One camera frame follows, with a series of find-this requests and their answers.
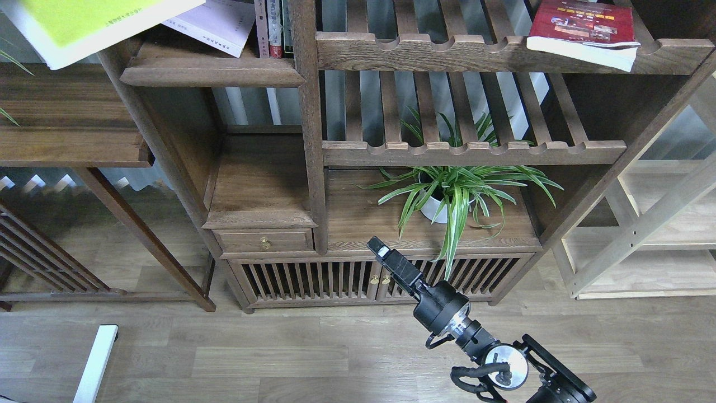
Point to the dark green upright book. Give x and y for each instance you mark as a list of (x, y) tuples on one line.
[(287, 36)]

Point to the red white upright book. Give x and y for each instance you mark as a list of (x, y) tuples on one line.
[(274, 29)]

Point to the yellow cover book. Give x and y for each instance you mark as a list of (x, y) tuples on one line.
[(63, 32)]

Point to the red cover book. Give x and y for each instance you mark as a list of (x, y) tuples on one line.
[(599, 33)]

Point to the white lavender book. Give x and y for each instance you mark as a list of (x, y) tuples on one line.
[(224, 25)]

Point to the brass drawer knob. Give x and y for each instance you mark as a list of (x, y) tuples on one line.
[(265, 243)]

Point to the green spider plant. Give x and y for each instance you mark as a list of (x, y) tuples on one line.
[(483, 183)]

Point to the light wooden shelf unit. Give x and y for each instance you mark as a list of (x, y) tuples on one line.
[(655, 235)]

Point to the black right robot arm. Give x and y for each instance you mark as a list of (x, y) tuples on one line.
[(502, 366)]

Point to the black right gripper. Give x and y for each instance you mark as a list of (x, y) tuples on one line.
[(441, 308)]

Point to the dark slatted wooden rack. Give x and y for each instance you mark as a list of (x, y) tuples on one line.
[(24, 247)]

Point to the dark wooden bookshelf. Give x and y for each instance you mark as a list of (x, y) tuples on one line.
[(284, 149)]

